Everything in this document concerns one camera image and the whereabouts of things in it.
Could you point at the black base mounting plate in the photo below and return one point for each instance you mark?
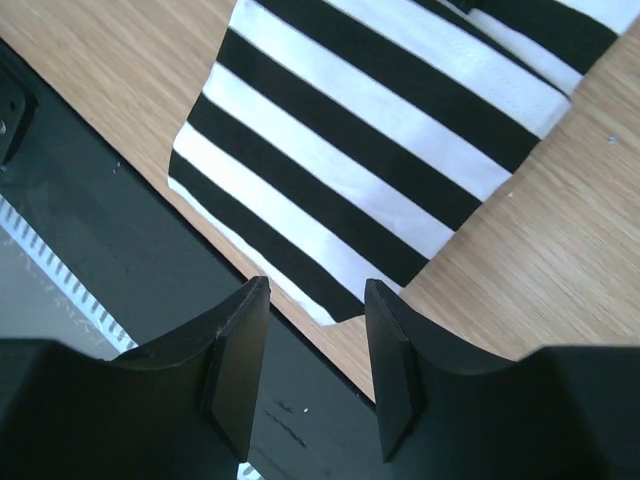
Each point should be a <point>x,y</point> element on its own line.
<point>153,272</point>

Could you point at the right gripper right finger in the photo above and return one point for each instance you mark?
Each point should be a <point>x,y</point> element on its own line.
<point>447,409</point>

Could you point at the slotted cable duct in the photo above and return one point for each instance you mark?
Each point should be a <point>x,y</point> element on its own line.
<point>59,274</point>

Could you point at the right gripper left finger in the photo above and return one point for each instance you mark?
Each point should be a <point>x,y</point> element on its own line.
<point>181,406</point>

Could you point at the black white striped tank top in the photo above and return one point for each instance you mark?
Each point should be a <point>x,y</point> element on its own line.
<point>338,141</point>

